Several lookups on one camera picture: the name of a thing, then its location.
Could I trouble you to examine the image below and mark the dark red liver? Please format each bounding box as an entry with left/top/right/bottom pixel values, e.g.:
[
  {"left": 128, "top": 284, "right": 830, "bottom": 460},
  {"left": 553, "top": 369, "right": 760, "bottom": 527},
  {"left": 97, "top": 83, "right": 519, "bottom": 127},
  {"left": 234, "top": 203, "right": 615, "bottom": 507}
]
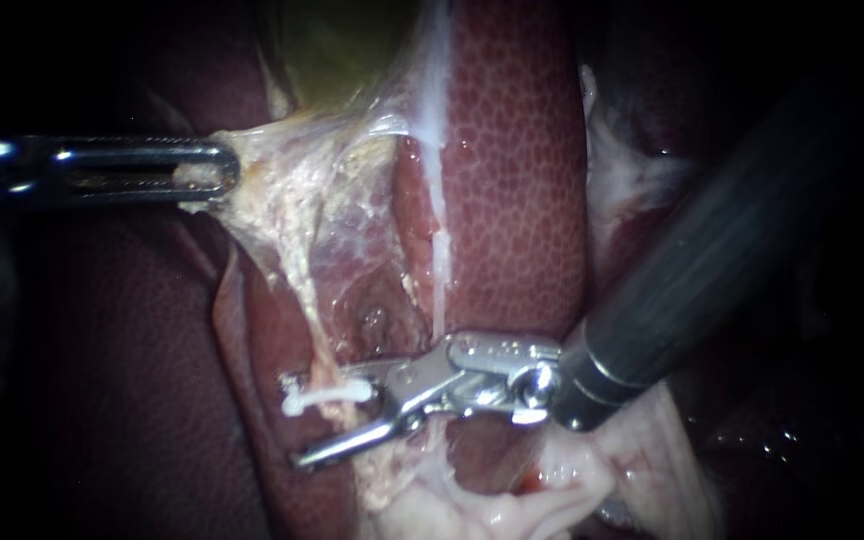
[{"left": 0, "top": 0, "right": 864, "bottom": 540}]

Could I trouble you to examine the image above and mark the left arm instrument jaw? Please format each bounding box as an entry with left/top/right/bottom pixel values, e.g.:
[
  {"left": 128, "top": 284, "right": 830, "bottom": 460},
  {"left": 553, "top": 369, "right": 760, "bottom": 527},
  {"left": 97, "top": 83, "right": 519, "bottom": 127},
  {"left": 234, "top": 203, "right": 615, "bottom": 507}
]
[{"left": 26, "top": 134, "right": 243, "bottom": 205}]

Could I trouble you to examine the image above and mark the thin tube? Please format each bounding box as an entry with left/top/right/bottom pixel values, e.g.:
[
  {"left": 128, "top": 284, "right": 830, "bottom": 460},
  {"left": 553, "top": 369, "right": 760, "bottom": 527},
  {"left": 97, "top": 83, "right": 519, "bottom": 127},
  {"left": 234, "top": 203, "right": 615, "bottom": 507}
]
[
  {"left": 270, "top": 202, "right": 362, "bottom": 433},
  {"left": 415, "top": 0, "right": 456, "bottom": 340}
]

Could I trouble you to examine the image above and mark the white clip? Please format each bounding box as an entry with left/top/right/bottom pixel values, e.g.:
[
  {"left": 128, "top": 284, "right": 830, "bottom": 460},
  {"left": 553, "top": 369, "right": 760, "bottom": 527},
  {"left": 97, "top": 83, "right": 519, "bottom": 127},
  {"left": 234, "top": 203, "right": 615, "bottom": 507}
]
[{"left": 279, "top": 371, "right": 376, "bottom": 418}]

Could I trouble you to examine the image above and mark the gallbladder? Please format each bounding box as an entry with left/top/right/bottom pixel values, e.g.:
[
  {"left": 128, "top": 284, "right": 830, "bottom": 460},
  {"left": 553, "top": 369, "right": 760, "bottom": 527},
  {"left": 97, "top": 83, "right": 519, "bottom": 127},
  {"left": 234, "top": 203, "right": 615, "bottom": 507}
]
[{"left": 203, "top": 0, "right": 433, "bottom": 226}]

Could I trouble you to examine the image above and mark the right arm instrument jaw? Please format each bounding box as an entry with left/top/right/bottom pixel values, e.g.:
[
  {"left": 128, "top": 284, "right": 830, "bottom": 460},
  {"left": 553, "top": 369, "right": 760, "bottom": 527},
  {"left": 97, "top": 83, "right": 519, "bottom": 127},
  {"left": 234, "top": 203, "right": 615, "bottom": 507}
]
[
  {"left": 289, "top": 418, "right": 412, "bottom": 472},
  {"left": 335, "top": 358, "right": 400, "bottom": 384}
]

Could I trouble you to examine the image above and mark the right arm instrument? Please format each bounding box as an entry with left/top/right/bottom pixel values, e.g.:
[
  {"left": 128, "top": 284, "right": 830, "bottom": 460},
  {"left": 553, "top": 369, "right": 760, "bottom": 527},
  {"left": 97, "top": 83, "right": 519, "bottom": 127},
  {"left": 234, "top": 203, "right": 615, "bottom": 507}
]
[{"left": 383, "top": 330, "right": 564, "bottom": 432}]

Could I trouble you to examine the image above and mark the pale fatty tissue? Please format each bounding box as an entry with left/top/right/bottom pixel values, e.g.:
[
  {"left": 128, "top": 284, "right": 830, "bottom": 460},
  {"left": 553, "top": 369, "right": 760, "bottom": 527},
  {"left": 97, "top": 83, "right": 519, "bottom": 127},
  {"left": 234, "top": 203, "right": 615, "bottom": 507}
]
[
  {"left": 576, "top": 63, "right": 700, "bottom": 260},
  {"left": 236, "top": 112, "right": 437, "bottom": 361},
  {"left": 353, "top": 382, "right": 730, "bottom": 540}
]

